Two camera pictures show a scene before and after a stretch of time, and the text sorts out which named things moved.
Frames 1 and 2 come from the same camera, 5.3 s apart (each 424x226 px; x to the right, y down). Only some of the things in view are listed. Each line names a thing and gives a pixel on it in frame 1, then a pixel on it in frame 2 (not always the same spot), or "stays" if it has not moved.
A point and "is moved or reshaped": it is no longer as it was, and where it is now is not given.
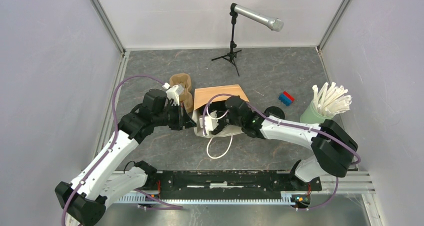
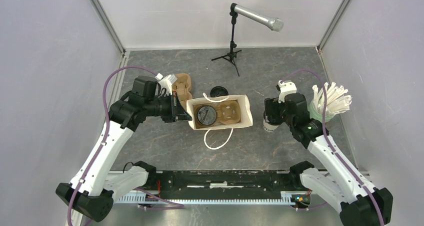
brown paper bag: x=210 y=115 is moved or reshaped
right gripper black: x=220 y=128 → x=272 y=104
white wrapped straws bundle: x=331 y=101 stays
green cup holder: x=310 y=116 stays
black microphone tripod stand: x=232 y=55 stays
